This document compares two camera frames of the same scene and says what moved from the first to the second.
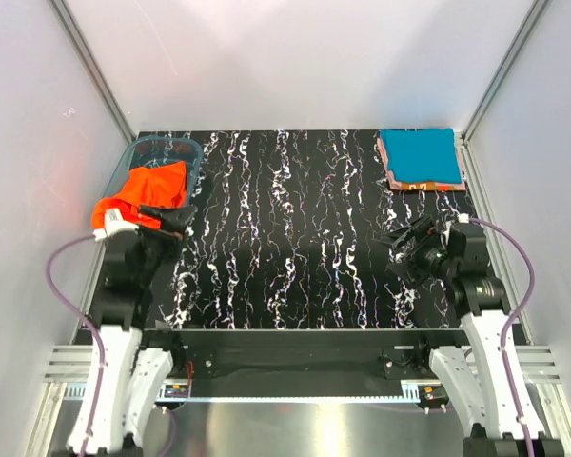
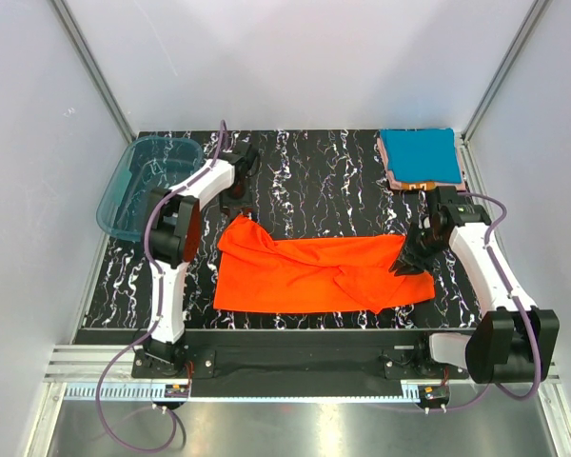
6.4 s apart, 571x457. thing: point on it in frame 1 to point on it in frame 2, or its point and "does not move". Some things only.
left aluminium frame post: [95, 69] does not move
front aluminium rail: [68, 367] does not move
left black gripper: [174, 241] to [245, 204]
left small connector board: [176, 390] does not move
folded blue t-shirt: [423, 154] does not move
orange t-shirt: [162, 185] to [255, 272]
